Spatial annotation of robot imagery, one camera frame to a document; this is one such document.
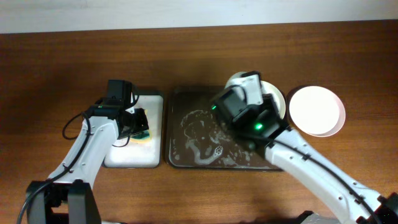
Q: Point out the brown plastic tray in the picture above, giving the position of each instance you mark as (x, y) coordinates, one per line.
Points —
(195, 140)

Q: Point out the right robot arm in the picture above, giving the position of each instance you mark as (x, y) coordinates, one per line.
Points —
(258, 123)

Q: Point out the green yellow sponge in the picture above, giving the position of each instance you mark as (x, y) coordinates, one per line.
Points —
(142, 133)

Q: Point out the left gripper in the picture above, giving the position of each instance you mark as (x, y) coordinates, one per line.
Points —
(140, 114)

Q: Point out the pale green plate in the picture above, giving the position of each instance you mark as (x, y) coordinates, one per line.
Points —
(237, 80)

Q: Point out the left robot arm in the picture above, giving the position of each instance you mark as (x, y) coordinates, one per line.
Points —
(66, 196)

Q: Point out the pinkish white plate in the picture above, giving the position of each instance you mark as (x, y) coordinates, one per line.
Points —
(317, 111)

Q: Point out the cream white plate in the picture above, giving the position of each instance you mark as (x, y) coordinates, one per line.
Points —
(268, 88)

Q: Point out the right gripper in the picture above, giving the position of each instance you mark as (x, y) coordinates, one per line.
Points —
(268, 104)

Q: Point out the white soapy tray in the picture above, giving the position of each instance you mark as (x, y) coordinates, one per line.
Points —
(126, 154)

